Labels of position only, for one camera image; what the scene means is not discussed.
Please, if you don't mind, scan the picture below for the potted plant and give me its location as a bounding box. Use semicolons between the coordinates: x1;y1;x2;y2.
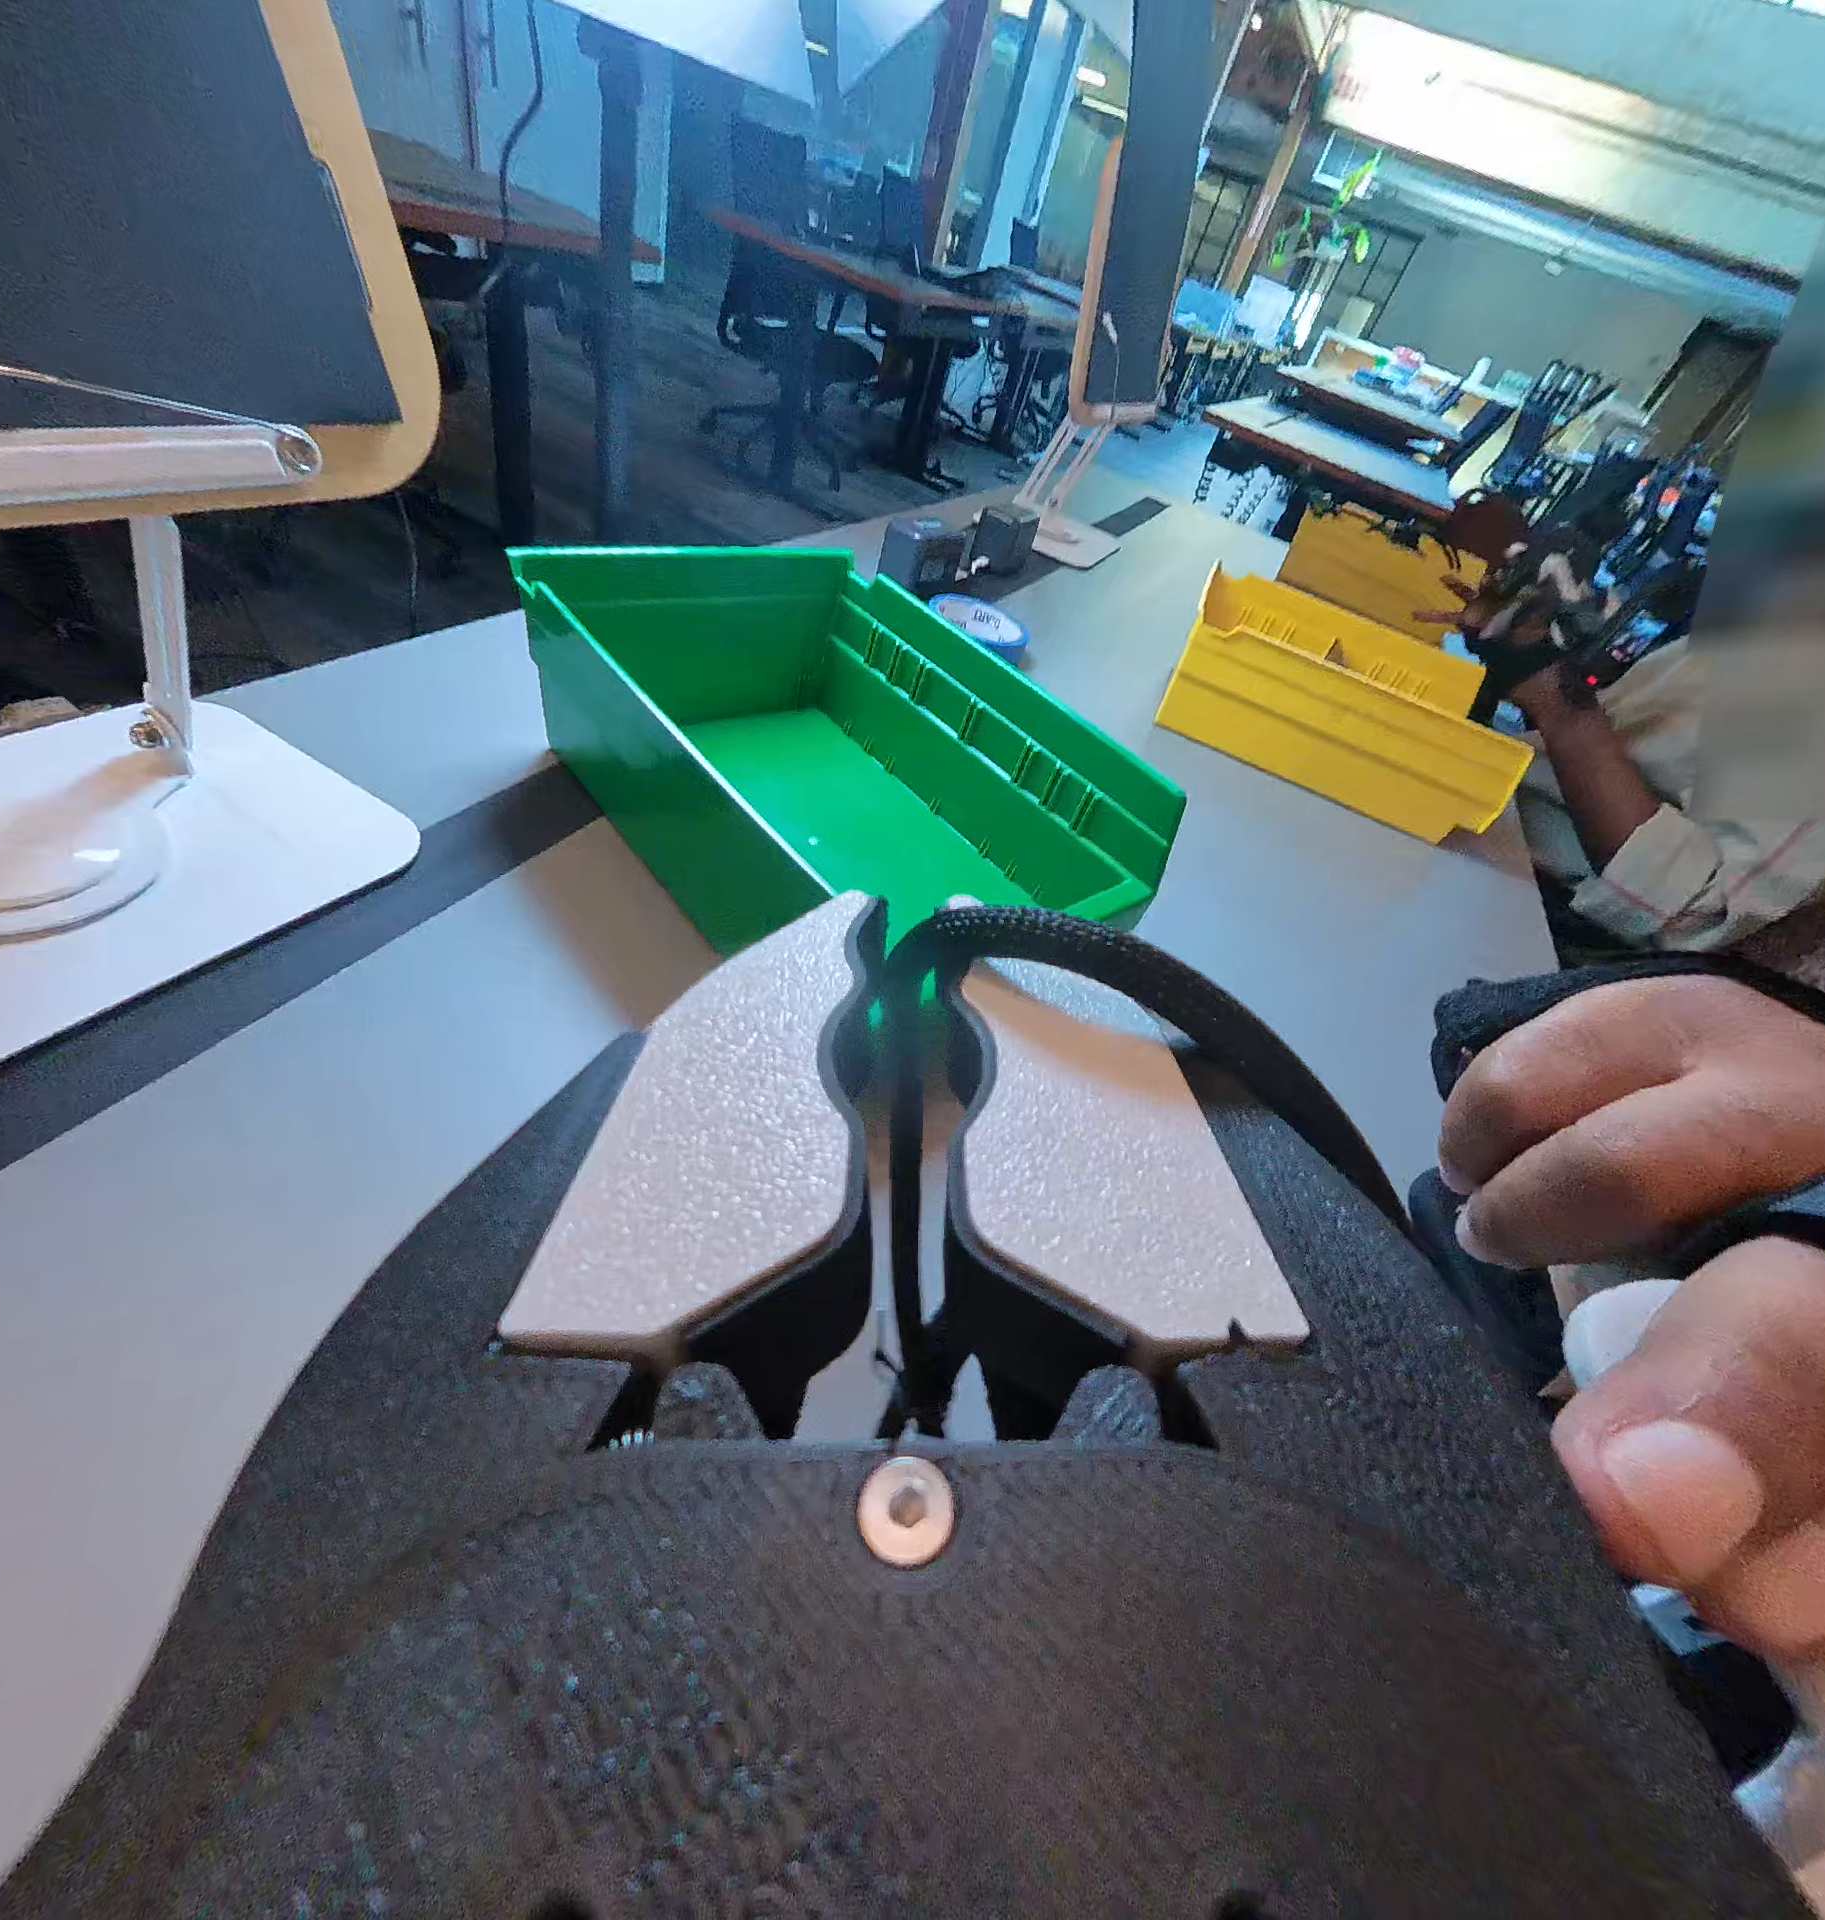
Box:
1273;167;1394;289

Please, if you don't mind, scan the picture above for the yellow plastic bin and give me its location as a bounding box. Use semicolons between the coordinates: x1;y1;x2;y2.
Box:
1156;567;1536;846
1277;503;1502;641

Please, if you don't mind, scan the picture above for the green plastic bin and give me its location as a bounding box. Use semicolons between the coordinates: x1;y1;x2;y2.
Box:
507;541;1193;962

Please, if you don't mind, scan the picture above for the another person's forearm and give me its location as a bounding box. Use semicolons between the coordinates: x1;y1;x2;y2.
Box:
1512;637;1825;968

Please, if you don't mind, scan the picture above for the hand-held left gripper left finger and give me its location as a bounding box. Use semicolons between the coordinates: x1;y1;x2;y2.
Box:
500;891;882;1387

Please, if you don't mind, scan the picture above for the wooden office desk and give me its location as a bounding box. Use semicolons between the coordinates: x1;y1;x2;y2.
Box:
709;207;1086;484
374;138;675;550

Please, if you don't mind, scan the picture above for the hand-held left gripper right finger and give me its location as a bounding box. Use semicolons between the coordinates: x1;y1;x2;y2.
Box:
945;954;1318;1382

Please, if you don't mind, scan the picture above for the blue tape roll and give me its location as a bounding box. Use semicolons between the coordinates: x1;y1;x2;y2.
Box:
924;589;1033;658

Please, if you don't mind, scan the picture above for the person's right hand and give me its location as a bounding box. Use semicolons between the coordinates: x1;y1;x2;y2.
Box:
1429;975;1825;1671

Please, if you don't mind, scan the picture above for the black office chair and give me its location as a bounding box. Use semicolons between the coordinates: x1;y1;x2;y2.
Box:
703;120;883;496

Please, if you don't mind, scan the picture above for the black braided cable silver plug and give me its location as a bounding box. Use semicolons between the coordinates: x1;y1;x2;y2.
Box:
865;899;1429;1437

